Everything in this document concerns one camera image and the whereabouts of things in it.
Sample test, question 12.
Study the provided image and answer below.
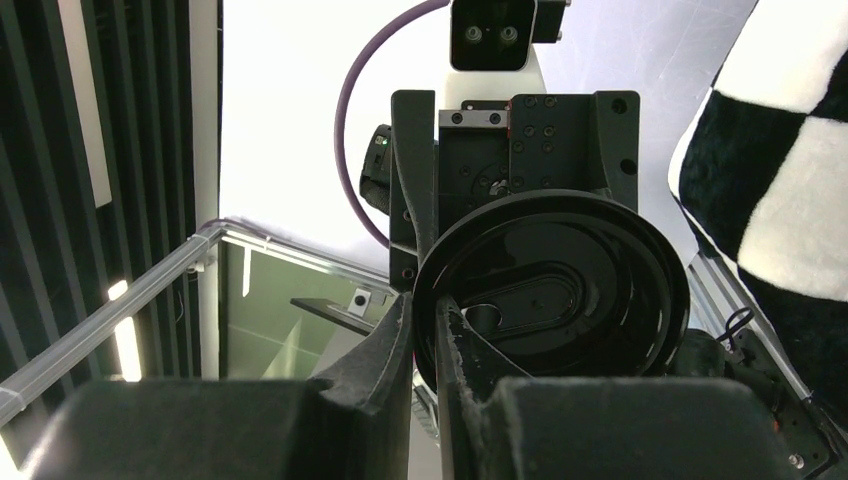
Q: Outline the black plastic cup lid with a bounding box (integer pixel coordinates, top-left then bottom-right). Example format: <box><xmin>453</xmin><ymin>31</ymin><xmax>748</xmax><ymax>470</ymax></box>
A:
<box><xmin>412</xmin><ymin>189</ymin><xmax>690</xmax><ymax>387</ymax></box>

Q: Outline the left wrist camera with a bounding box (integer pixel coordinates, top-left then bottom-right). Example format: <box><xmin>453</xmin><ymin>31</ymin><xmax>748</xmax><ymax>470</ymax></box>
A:
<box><xmin>450</xmin><ymin>0</ymin><xmax>572</xmax><ymax>72</ymax></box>

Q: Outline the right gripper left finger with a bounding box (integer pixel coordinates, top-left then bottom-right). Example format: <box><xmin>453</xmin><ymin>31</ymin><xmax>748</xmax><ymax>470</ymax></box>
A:
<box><xmin>22</xmin><ymin>294</ymin><xmax>412</xmax><ymax>479</ymax></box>

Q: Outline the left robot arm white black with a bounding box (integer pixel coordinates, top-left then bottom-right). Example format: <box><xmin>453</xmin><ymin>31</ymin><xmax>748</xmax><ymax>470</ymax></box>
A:
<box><xmin>430</xmin><ymin>56</ymin><xmax>640</xmax><ymax>231</ymax></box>

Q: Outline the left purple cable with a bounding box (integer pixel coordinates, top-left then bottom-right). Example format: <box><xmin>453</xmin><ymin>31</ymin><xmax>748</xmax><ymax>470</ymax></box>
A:
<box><xmin>333</xmin><ymin>0</ymin><xmax>453</xmax><ymax>250</ymax></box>

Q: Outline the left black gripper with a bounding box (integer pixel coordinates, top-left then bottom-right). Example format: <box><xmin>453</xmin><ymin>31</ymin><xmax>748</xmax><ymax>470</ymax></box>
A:
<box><xmin>388</xmin><ymin>90</ymin><xmax>640</xmax><ymax>292</ymax></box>

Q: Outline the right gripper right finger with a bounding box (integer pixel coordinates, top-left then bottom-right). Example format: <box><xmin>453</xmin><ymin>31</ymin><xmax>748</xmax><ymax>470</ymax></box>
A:
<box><xmin>436</xmin><ymin>297</ymin><xmax>794</xmax><ymax>479</ymax></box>

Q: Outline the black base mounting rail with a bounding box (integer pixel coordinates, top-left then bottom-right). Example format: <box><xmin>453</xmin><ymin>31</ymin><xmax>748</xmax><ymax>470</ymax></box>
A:
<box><xmin>669</xmin><ymin>307</ymin><xmax>847</xmax><ymax>479</ymax></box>

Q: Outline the black white checkered blanket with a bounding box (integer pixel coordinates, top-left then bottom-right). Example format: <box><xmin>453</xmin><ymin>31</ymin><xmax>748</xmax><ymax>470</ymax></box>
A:
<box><xmin>668</xmin><ymin>1</ymin><xmax>847</xmax><ymax>425</ymax></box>

